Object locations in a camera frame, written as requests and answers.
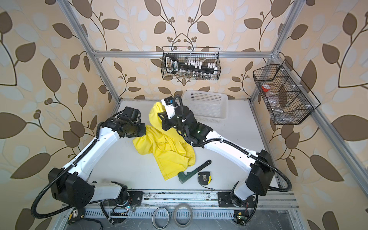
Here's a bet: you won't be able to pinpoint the white plastic basket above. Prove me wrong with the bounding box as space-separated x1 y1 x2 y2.
182 90 229 123

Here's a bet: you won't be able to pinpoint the yellow trousers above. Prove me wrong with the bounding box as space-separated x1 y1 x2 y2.
133 102 196 180

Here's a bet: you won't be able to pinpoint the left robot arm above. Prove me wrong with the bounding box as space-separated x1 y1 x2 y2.
30 107 146 219

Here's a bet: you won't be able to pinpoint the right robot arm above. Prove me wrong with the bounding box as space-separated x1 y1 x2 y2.
158 95 292 207

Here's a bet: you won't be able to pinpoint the black socket set holder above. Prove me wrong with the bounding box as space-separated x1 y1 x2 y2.
163 54 219 74

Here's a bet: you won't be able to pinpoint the grey tape roll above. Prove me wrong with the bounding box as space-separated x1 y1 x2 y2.
172 203 194 228

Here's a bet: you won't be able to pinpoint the red item in basket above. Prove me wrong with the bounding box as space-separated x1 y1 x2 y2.
261 84 271 93

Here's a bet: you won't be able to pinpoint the yellow black tape measure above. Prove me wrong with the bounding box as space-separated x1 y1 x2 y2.
67 208 86 225

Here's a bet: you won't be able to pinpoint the black wire basket back wall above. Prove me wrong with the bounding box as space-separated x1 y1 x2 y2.
160 46 221 81

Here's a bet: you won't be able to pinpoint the black wire basket wall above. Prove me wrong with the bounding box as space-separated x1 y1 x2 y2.
160 46 221 81
253 60 321 125

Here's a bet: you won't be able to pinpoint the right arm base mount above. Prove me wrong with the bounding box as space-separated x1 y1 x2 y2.
217 192 255 209

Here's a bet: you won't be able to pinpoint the black wire basket right wall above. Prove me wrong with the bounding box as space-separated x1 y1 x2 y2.
253 60 321 125

